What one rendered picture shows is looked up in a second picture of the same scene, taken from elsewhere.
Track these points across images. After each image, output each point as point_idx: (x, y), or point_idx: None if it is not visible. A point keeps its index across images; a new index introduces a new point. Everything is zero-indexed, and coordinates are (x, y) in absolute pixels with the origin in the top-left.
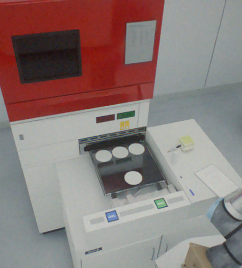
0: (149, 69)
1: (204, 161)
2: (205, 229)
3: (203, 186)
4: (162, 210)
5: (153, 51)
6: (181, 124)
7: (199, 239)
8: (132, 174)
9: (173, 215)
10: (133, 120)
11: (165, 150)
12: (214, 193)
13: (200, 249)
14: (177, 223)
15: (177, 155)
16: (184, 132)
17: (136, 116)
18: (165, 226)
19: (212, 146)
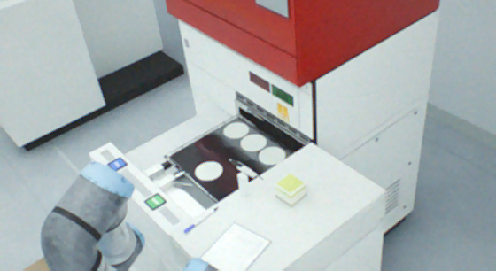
0: (287, 30)
1: (272, 230)
2: None
3: (209, 240)
4: (143, 206)
5: (288, 3)
6: (352, 178)
7: None
8: (215, 167)
9: (156, 232)
10: (292, 112)
11: (269, 177)
12: (200, 257)
13: None
14: (168, 256)
15: (243, 182)
16: (333, 188)
17: (296, 110)
18: (156, 243)
19: (321, 233)
